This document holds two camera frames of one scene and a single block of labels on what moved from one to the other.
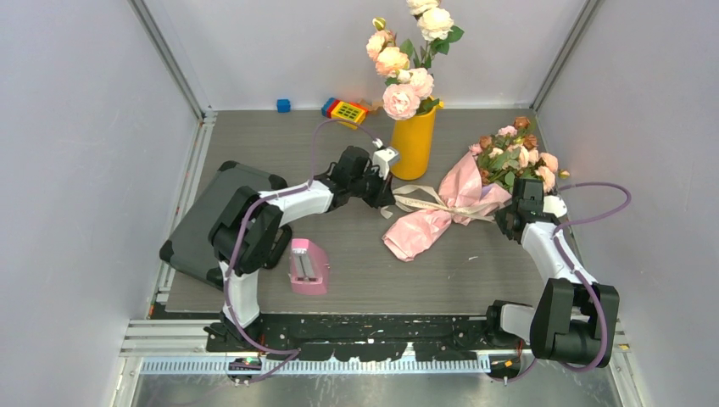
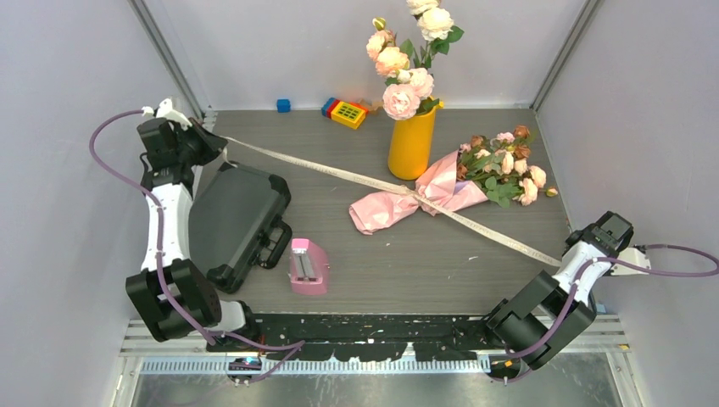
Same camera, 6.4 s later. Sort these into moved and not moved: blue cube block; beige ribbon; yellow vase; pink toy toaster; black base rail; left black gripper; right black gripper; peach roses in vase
Moved: left black gripper; right black gripper; beige ribbon
Not moved: black base rail; yellow vase; peach roses in vase; pink toy toaster; blue cube block
